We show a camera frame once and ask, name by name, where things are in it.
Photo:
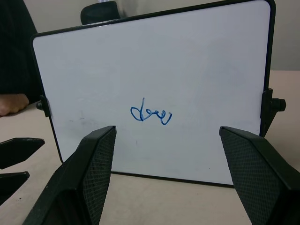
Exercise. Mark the blue marker scribble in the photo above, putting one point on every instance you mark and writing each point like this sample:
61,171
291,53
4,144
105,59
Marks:
150,114

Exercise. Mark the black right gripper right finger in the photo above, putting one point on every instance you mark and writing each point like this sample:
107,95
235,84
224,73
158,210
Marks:
262,178

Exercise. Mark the black office chair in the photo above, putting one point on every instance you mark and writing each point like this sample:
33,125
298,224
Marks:
100,12

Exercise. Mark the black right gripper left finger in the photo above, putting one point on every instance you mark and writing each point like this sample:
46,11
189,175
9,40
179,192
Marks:
77,178

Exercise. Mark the person in black clothing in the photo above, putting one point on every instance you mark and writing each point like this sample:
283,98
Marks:
16,51

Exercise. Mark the bystander bare hand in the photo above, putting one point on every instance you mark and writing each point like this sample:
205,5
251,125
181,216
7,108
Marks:
11,104

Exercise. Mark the black-framed whiteboard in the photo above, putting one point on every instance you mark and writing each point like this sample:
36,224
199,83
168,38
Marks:
152,70

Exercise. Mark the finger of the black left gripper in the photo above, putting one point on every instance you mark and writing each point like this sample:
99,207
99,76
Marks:
16,150
10,184

